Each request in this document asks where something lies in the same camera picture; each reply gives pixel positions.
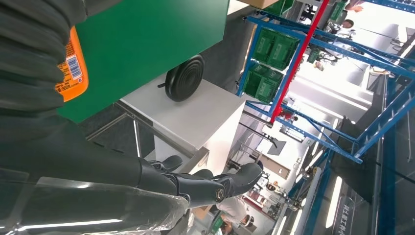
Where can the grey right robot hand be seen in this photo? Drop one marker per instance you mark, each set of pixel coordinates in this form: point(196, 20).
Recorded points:
point(81, 181)

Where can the clear plastic hand wrap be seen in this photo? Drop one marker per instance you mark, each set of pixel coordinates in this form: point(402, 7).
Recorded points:
point(97, 207)

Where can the white cabinet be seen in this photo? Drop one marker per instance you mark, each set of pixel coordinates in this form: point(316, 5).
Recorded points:
point(201, 123)

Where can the black round stool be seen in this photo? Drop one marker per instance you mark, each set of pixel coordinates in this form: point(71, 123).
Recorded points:
point(184, 77)

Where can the person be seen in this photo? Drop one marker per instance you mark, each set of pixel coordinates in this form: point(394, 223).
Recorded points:
point(347, 24)
point(233, 211)
point(355, 5)

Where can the brown door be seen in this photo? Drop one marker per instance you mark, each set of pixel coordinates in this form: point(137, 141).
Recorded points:
point(275, 167)

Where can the grey board on pole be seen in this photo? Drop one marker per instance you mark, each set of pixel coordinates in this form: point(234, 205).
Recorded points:
point(277, 147)

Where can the green plastic crate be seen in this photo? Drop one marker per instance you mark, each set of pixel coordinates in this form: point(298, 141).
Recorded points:
point(285, 52)
point(278, 6)
point(270, 89)
point(254, 81)
point(263, 45)

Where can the red barrier bar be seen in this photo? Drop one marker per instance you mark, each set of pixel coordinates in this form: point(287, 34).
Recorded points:
point(298, 61)

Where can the blue steel shelf rack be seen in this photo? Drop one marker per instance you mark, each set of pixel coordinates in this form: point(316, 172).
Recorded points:
point(385, 125)

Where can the steel frame table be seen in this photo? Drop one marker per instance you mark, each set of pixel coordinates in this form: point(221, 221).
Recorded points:
point(162, 133)

